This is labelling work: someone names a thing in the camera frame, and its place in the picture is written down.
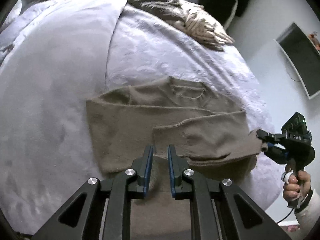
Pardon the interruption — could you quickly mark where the person's right hand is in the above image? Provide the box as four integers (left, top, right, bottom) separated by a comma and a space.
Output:
283, 171, 311, 203

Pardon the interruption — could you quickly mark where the beige knitted clothes pile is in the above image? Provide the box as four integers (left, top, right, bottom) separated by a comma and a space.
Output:
128, 0, 234, 51

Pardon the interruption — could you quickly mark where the lavender bed blanket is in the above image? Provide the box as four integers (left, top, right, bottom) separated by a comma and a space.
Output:
1, 0, 273, 233

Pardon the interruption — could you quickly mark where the white sleeve forearm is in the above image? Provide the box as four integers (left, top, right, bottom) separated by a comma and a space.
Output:
293, 190, 319, 239

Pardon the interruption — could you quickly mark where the dark wall-mounted screen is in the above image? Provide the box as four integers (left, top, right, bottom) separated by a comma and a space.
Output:
276, 22, 320, 99

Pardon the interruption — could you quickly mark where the taupe knit sweater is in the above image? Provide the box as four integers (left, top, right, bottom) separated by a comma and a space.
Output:
86, 77, 264, 239

